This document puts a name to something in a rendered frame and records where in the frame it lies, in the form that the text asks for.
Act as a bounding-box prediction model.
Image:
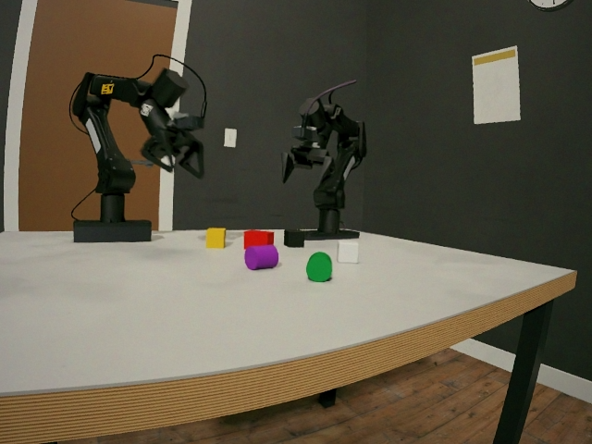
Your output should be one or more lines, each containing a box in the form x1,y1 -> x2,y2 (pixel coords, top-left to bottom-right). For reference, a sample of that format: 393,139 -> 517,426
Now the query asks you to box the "red rectangular block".
243,230 -> 274,249

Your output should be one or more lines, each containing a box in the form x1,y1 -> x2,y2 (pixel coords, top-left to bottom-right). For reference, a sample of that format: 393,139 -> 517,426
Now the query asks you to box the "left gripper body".
290,127 -> 335,170

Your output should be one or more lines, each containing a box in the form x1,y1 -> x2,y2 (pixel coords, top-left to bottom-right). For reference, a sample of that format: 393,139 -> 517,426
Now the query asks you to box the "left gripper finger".
317,158 -> 336,191
281,153 -> 294,184

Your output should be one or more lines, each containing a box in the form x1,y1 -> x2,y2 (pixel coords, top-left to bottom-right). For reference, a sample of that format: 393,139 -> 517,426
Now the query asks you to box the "white cube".
337,240 -> 359,264

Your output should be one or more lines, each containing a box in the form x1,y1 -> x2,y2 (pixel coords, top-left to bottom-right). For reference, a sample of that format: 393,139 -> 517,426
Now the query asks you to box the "yellow block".
206,228 -> 226,249

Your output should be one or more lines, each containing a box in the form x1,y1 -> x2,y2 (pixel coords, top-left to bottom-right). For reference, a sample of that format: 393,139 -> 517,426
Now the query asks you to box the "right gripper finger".
179,143 -> 206,180
143,131 -> 178,175

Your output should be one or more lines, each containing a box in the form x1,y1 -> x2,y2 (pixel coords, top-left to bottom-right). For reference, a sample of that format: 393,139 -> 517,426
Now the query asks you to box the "purple cylinder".
244,245 -> 278,270

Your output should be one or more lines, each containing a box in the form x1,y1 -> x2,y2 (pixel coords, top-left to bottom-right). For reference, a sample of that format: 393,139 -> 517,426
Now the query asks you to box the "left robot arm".
291,98 -> 367,237

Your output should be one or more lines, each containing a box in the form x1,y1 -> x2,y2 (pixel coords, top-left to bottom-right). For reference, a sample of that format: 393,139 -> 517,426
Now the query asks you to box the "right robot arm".
71,68 -> 191,227

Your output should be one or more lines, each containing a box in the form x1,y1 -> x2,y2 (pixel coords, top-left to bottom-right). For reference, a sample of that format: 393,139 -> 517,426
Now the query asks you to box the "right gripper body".
142,112 -> 202,160

